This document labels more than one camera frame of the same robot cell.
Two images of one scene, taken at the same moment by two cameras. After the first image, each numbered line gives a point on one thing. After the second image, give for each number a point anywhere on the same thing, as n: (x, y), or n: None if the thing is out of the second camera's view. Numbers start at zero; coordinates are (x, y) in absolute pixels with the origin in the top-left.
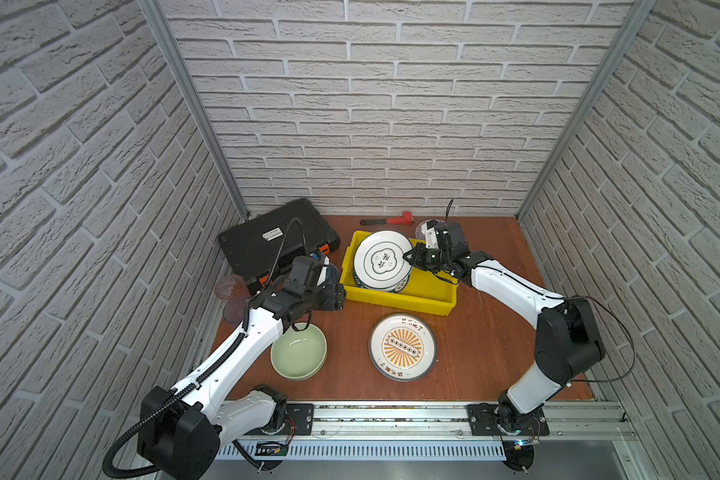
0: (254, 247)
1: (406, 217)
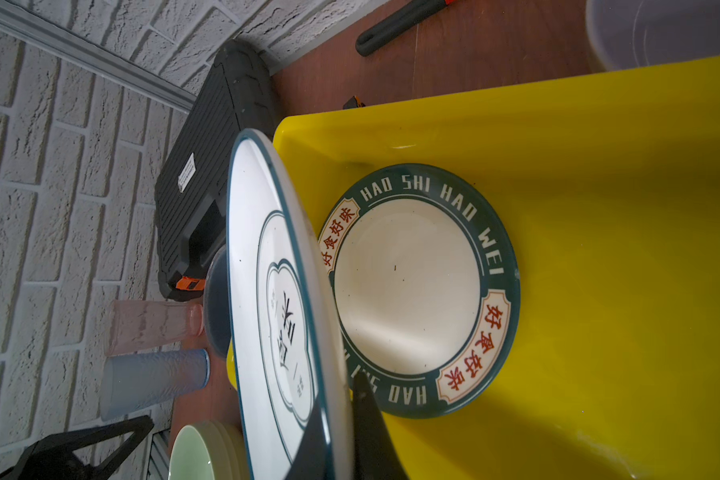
0: (191, 198)
1: (414, 12)
